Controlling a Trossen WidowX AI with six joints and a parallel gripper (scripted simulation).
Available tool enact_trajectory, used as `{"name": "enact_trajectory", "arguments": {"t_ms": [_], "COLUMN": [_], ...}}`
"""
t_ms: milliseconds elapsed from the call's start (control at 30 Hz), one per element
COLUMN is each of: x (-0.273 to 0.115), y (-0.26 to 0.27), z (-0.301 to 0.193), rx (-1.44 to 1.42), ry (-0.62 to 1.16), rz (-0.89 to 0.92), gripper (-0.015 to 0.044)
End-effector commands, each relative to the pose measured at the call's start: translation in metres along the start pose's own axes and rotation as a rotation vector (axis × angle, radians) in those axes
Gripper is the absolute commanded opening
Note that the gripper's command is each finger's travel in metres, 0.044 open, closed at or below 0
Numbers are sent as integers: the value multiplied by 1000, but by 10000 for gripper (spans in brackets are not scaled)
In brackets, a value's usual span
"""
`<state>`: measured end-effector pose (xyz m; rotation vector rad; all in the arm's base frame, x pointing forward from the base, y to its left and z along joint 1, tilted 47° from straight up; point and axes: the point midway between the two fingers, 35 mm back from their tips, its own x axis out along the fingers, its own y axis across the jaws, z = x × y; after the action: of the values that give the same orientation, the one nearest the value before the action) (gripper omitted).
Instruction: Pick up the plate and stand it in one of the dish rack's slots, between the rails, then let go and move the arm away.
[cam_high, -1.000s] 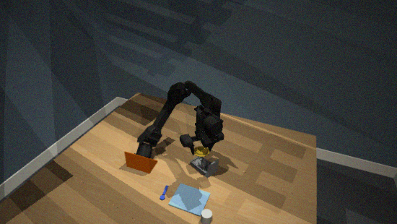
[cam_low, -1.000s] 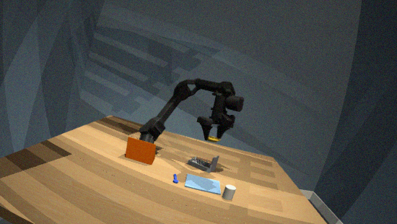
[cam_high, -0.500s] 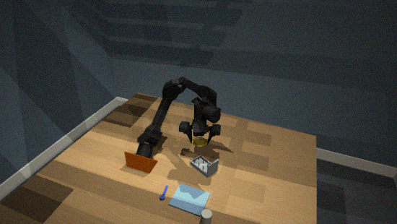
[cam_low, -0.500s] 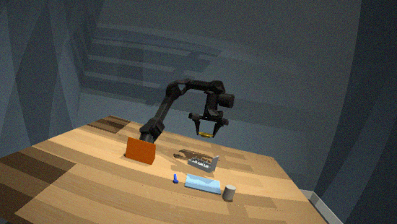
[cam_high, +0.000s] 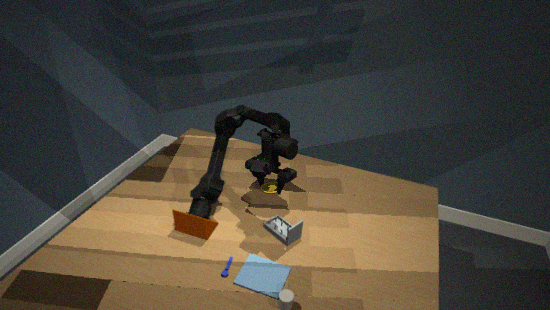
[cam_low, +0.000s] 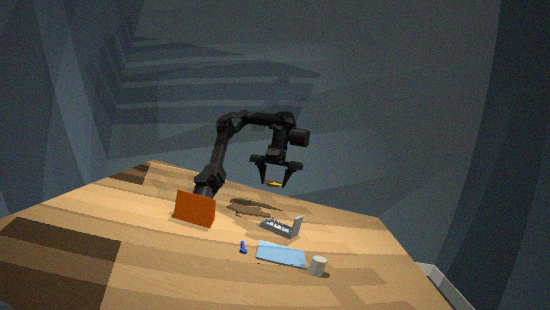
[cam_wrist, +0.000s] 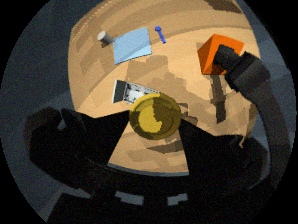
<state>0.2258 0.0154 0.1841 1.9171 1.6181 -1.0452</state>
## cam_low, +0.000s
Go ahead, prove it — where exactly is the blue spoon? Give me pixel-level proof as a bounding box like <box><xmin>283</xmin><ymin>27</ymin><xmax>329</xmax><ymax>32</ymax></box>
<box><xmin>240</xmin><ymin>240</ymin><xmax>248</xmax><ymax>254</ymax></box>

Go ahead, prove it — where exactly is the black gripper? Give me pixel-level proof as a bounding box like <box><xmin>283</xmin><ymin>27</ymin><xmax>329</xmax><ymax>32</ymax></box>
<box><xmin>249</xmin><ymin>142</ymin><xmax>303</xmax><ymax>188</ymax></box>

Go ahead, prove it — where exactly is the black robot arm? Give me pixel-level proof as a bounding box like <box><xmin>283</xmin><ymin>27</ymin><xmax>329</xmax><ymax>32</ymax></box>
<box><xmin>193</xmin><ymin>110</ymin><xmax>311</xmax><ymax>199</ymax></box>

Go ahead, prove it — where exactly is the olive-yellow round plate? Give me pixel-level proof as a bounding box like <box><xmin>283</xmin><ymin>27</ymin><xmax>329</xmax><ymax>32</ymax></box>
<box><xmin>263</xmin><ymin>181</ymin><xmax>282</xmax><ymax>188</ymax></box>

